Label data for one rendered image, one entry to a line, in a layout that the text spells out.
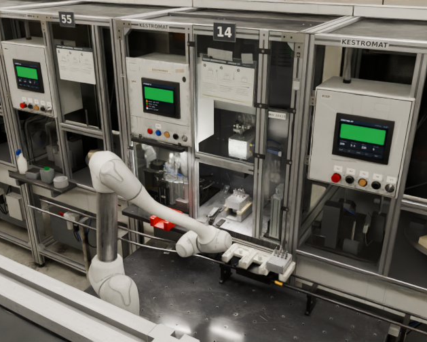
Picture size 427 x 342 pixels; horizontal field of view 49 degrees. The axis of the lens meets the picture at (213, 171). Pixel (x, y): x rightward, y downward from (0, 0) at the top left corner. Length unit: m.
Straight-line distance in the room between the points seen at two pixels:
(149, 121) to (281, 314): 1.28
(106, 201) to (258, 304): 0.96
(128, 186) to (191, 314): 0.80
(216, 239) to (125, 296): 0.50
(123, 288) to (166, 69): 1.14
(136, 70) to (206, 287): 1.26
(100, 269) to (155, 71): 1.08
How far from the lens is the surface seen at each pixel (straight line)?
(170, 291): 2.63
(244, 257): 2.53
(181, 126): 2.59
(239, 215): 2.76
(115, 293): 2.26
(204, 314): 2.48
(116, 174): 2.02
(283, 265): 2.41
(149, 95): 2.64
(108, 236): 2.32
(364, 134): 2.16
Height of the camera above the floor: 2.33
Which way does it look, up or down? 24 degrees down
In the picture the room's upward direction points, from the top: straight up
